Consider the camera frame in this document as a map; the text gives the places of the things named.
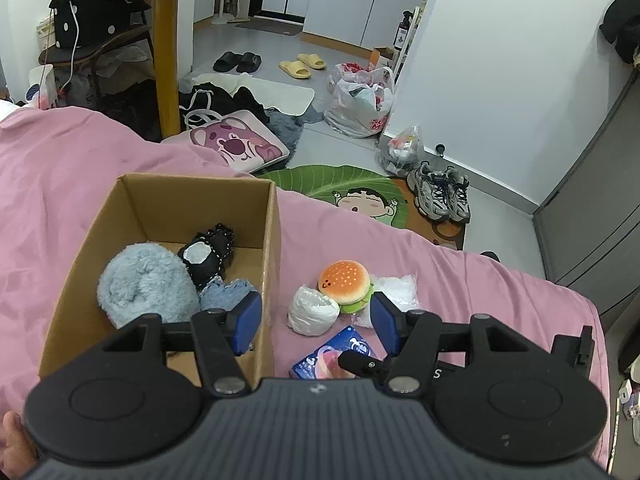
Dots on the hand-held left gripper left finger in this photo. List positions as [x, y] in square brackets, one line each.
[247, 320]

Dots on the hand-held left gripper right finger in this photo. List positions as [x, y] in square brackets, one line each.
[387, 320]

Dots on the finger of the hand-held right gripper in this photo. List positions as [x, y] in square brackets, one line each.
[360, 362]

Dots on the blue knit cloth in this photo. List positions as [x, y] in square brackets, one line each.
[225, 292]

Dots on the blue tissue pack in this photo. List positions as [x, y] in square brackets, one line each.
[320, 360]

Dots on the black lace white item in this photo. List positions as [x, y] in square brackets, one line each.
[205, 255]

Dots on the blue fluffy plush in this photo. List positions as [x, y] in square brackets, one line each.
[145, 285]

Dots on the white wrapped soft bundle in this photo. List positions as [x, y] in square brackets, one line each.
[312, 310]

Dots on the person's left hand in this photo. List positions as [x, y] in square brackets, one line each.
[15, 445]

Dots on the clear plastic bag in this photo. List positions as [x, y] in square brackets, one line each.
[400, 292]

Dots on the burger plush toy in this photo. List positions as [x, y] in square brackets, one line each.
[342, 280]

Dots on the grey sneaker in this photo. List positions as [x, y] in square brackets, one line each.
[459, 197]
[430, 192]

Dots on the grey cabinet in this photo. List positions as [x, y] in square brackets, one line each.
[590, 210]

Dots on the green leaf cartoon rug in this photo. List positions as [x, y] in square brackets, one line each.
[310, 180]

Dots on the clear trash bag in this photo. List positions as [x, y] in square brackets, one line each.
[400, 152]

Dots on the pink bear cushion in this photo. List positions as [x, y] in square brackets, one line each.
[240, 145]

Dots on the grey fuzzy rug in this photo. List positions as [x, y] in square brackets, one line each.
[287, 130]

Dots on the white plastic shopping bag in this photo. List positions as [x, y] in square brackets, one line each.
[357, 115]

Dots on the black clothes pile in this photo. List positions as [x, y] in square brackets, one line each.
[245, 100]

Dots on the white floor mat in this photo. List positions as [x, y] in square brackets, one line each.
[285, 95]

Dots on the pink bed sheet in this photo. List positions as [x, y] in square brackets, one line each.
[60, 160]

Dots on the yellow slipper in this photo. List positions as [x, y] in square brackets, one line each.
[312, 61]
[295, 69]

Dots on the black slipper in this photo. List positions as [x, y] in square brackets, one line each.
[249, 62]
[226, 61]

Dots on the small cardboard box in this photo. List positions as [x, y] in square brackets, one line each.
[380, 57]

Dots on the round table with yellow leg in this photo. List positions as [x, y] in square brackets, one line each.
[165, 60]

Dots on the white ladder rack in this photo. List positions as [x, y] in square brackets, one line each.
[411, 35]

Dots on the dark spray bottle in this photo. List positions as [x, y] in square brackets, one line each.
[402, 32]

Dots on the dark door mat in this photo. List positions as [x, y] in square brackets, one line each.
[270, 26]

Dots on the beige hanging cloth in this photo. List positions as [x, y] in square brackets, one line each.
[636, 56]

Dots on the dark chair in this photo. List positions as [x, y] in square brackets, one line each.
[120, 40]

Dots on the white kitchen cabinet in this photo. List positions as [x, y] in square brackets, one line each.
[340, 5]

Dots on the white bedding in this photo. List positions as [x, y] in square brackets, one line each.
[7, 110]

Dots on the black hanging jacket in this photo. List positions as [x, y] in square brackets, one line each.
[622, 25]

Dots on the black polka-dot bag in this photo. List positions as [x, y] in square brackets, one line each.
[95, 20]

